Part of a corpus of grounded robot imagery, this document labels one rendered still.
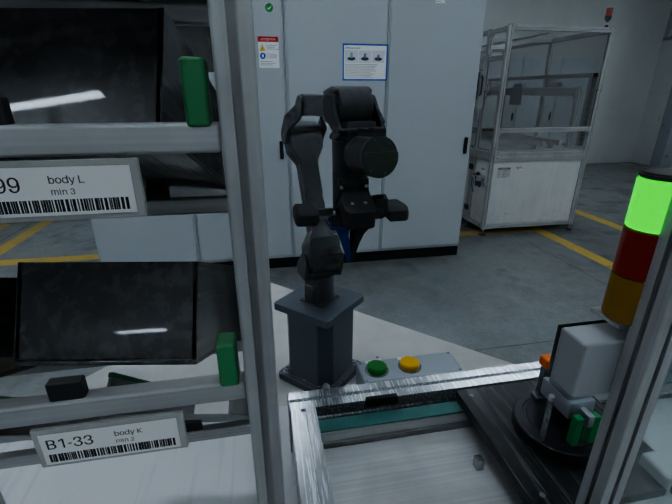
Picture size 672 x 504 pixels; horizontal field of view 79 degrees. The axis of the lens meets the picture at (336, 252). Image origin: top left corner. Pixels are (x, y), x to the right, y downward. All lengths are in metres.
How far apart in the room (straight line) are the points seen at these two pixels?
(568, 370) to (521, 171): 4.37
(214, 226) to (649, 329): 3.31
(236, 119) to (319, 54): 3.22
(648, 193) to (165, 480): 0.81
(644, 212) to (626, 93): 10.55
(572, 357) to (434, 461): 0.34
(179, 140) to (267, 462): 0.23
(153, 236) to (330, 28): 2.15
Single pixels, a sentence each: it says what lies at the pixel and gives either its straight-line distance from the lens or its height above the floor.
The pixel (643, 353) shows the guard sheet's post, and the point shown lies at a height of 1.24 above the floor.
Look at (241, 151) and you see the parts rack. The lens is 0.23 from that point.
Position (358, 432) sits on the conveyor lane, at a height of 0.93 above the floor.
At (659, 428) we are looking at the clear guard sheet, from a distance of 0.63.
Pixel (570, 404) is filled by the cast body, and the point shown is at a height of 1.05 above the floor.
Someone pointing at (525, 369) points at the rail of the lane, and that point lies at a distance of 0.94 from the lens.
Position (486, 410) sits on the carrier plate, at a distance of 0.80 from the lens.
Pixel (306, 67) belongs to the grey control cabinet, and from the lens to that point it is 3.41.
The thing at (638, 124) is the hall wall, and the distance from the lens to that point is 11.40.
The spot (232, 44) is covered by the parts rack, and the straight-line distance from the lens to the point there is 0.22.
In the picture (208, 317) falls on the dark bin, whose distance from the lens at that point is 0.34.
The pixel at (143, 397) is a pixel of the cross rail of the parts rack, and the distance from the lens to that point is 0.29.
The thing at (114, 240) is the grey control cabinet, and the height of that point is 0.36.
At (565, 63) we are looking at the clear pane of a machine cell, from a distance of 4.96.
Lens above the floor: 1.49
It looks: 22 degrees down
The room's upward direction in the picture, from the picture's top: straight up
